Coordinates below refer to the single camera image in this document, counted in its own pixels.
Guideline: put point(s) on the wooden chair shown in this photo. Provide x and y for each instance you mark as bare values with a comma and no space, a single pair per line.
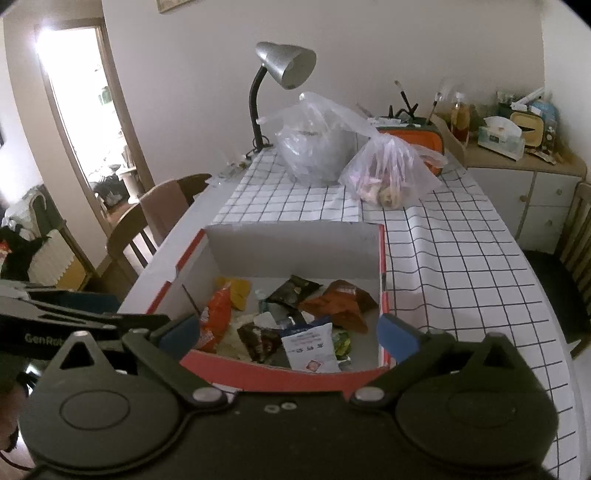
124,240
577,240
198,182

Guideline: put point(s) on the pink-tinted plastic bag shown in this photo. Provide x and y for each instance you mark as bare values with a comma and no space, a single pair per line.
388,175

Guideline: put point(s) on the large clear plastic bag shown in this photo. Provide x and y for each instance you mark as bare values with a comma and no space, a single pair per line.
314,147

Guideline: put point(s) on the pale blue pouch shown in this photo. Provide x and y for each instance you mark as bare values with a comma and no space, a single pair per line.
547,127

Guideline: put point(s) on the clear plastic wrapper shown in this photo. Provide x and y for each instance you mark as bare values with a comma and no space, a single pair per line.
268,318

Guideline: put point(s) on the dark grey snack packet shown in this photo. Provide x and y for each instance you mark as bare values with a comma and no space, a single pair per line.
258,339

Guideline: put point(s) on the black brush stand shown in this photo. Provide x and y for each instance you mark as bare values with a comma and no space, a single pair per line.
406,110

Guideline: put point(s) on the yellow tissue holder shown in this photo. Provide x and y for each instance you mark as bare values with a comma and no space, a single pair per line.
528,127

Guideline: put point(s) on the white pedestal stand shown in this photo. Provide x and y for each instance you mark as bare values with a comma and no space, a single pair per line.
128,182

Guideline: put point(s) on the dark cloth pile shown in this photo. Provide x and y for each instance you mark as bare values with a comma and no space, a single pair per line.
23,258

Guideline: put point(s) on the black snack packet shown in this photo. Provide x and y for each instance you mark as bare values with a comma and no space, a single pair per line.
291,290

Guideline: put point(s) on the white checked tablecloth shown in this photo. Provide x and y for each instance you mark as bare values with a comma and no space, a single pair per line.
461,277

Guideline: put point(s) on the orange case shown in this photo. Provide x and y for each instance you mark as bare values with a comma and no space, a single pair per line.
427,141

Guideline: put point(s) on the wall picture frame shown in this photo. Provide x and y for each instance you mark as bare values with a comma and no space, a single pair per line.
173,4

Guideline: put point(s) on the white tissue box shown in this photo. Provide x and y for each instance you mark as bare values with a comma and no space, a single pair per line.
501,138

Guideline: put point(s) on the small green packet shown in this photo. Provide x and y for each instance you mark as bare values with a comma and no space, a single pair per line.
341,344

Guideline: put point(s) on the silver desk lamp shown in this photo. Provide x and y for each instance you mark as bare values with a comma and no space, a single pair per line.
286,62

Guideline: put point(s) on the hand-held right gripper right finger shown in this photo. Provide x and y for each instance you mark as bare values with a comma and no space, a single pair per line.
395,334

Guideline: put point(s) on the white sideboard cabinet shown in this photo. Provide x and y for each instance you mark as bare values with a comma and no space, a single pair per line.
549,203

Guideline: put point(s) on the white blue-print packet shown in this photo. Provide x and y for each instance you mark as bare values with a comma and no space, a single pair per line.
309,346

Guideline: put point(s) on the amber glass bottle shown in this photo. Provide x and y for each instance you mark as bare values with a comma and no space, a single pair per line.
460,120

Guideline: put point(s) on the brown chip bag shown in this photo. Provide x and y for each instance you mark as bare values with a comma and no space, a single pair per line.
341,304

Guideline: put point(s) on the red cardboard box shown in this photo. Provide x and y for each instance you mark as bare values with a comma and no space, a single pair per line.
295,251

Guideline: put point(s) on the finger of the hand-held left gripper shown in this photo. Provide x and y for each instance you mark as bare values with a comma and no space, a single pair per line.
92,303
147,321

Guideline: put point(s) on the pink cloth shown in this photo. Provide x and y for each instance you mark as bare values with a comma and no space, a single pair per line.
164,207

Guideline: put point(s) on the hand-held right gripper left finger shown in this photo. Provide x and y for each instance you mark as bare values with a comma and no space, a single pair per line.
184,330

